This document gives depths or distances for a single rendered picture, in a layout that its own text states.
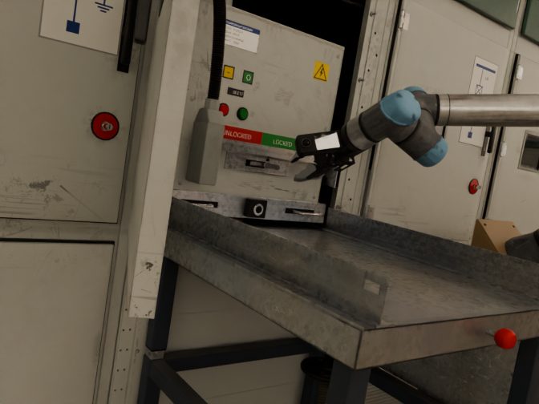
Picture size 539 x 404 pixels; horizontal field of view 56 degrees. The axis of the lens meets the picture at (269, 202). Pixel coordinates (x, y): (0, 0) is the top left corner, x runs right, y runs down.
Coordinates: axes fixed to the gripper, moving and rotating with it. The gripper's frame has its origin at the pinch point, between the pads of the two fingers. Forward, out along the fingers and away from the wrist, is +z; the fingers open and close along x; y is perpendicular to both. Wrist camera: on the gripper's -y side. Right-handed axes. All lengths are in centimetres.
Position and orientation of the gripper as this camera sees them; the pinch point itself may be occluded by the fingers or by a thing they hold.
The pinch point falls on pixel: (293, 168)
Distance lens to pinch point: 129.0
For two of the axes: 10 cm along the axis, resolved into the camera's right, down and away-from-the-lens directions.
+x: -1.5, -9.4, 3.1
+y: 7.9, 0.7, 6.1
